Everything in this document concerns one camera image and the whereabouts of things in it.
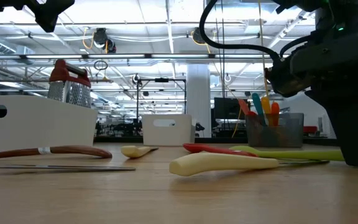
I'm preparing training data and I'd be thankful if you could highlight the white building column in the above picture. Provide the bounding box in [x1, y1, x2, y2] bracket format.
[186, 63, 213, 138]

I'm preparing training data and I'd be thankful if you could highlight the yellow silicone spatula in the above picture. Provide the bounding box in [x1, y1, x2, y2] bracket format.
[260, 96, 272, 127]

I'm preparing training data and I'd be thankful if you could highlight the blue silicone spatula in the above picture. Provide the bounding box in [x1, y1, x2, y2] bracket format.
[252, 92, 267, 127]

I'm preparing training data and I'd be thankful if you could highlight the yellow hanging cable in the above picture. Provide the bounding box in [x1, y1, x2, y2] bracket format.
[257, 0, 270, 96]

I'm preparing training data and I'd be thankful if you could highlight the brown wooden spoon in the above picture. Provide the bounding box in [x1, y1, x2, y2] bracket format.
[0, 145, 113, 161]

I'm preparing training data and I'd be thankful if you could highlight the lime green silicone spoon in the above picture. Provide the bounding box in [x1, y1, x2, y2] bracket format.
[229, 145, 358, 163]

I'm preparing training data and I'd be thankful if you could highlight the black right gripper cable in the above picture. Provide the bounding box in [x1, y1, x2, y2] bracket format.
[199, 0, 281, 62]

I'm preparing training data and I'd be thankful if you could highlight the grey translucent plastic bin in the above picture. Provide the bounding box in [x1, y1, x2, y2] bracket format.
[246, 112, 305, 148]

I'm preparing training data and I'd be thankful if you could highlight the orange silicone spatula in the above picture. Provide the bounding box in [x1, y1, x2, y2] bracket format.
[270, 101, 280, 127]

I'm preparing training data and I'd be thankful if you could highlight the black ceiling cable reel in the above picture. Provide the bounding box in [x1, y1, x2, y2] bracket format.
[92, 27, 117, 54]
[192, 27, 209, 45]

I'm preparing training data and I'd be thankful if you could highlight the white plastic bin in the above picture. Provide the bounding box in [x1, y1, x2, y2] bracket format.
[141, 114, 196, 147]
[0, 95, 98, 155]

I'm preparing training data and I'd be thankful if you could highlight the red-trimmed metal box grater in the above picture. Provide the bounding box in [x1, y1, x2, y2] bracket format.
[47, 58, 92, 109]

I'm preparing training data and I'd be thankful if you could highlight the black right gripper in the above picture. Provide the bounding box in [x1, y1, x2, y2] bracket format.
[264, 32, 358, 166]

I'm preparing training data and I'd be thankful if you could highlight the red silicone spoon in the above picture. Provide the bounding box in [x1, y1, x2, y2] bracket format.
[183, 142, 259, 157]

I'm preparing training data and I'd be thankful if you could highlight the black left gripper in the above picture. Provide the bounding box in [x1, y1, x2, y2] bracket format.
[0, 0, 76, 34]

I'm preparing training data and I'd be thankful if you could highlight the pink silicone spatula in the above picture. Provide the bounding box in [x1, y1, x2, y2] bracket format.
[238, 98, 251, 116]

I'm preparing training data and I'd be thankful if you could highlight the black hanging cable loop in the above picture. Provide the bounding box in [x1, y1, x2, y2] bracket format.
[93, 59, 109, 72]

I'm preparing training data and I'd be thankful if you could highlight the black metal stand frame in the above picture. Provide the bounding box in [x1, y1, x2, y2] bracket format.
[136, 77, 188, 125]

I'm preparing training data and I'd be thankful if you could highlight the black display screen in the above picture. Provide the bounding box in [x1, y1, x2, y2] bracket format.
[213, 97, 252, 121]

